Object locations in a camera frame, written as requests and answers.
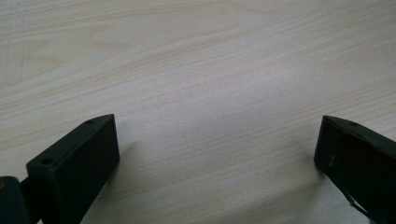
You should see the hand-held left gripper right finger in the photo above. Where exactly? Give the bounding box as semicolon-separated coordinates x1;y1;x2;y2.
313;115;396;224

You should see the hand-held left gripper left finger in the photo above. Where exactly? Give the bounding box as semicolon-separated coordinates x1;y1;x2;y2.
25;113;120;224

